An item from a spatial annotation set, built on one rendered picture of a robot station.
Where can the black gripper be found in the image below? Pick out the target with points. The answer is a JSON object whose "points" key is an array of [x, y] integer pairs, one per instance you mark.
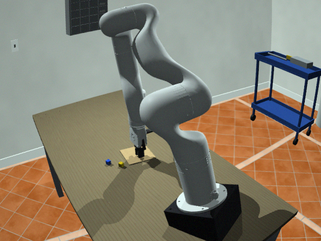
{"points": [[138, 138]]}

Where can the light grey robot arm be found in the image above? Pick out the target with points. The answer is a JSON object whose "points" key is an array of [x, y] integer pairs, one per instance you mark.
{"points": [[164, 110]]}

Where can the tan mat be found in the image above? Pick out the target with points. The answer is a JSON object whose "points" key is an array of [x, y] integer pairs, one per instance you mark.
{"points": [[131, 158]]}

